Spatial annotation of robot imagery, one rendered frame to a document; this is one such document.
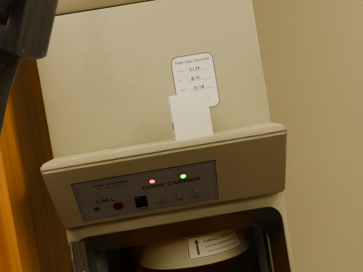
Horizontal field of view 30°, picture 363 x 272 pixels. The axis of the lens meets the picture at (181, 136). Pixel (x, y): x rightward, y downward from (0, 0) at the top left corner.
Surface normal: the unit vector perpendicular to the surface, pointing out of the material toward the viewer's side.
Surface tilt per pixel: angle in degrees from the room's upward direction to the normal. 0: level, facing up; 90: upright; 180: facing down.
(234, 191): 135
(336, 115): 90
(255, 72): 90
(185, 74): 90
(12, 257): 90
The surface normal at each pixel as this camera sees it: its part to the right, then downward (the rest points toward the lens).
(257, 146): 0.14, 0.73
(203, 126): 0.05, 0.04
